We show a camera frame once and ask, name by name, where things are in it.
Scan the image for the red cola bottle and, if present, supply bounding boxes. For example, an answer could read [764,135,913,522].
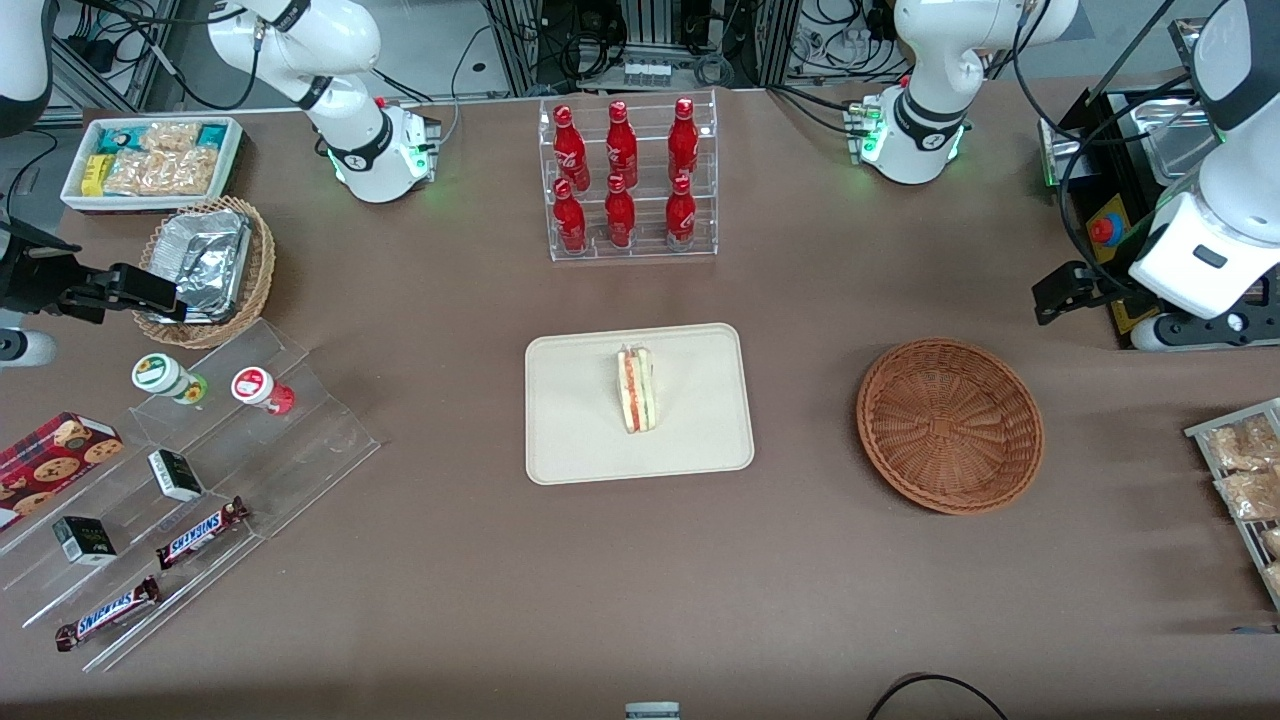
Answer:
[552,178,589,253]
[605,100,639,189]
[604,174,637,249]
[665,175,698,249]
[668,97,701,183]
[552,103,591,191]

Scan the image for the light wicker basket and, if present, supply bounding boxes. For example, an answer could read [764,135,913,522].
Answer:
[133,196,276,349]

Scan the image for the cream rectangular plastic tray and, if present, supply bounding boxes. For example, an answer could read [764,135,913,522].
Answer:
[525,322,756,487]

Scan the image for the clear bag of snacks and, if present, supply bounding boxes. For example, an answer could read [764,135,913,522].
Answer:
[138,120,203,153]
[103,148,219,198]

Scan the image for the plastic-wrapped triangle sandwich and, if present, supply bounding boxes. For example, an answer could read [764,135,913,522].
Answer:
[615,345,659,434]

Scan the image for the aluminium frame rack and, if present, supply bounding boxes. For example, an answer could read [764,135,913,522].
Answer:
[480,0,801,96]

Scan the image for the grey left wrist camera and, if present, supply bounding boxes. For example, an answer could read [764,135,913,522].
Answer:
[1130,310,1280,353]

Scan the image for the small black carton box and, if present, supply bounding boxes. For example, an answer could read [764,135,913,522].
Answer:
[53,516,118,567]
[148,449,204,502]

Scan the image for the silver metal tray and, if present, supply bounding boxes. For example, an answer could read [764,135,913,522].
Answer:
[1118,95,1217,187]

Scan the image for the yellow emergency stop box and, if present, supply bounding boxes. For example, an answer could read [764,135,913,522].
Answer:
[1086,194,1133,269]

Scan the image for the red-lidded yogurt cup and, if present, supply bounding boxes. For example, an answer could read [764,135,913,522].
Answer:
[231,367,296,416]

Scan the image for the white plastic snack bin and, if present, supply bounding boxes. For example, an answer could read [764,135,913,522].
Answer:
[60,115,244,216]

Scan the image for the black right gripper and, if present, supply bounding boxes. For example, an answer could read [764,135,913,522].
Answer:
[0,225,187,323]

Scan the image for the red chocolate chip cookie box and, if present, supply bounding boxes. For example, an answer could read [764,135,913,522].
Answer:
[0,412,124,531]

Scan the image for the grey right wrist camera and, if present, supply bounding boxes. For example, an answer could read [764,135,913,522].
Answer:
[0,330,57,369]

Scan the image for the stacked aluminium foil trays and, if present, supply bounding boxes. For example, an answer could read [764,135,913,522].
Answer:
[150,210,252,323]

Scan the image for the clear acrylic stepped shelf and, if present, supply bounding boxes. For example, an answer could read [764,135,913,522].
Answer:
[0,320,382,673]

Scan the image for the green-lidded sunflower cup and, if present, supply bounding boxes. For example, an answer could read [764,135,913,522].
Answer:
[132,353,209,405]

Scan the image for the brown round wicker basket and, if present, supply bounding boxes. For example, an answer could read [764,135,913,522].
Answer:
[856,338,1045,516]

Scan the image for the tray of packaged crackers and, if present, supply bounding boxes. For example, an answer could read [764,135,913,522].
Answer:
[1185,398,1280,611]

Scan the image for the clear acrylic bottle rack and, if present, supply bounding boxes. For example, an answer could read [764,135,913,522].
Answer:
[538,90,719,263]

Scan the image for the black cable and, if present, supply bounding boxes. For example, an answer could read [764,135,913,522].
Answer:
[1012,0,1216,293]
[865,673,1011,720]
[60,0,263,111]

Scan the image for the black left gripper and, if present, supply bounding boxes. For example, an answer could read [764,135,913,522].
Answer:
[1032,261,1167,326]

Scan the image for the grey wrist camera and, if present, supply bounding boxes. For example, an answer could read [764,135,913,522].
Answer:
[0,330,57,369]
[1130,310,1280,353]

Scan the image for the Snickers chocolate bar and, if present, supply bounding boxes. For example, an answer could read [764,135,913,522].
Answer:
[55,576,161,652]
[155,497,249,571]

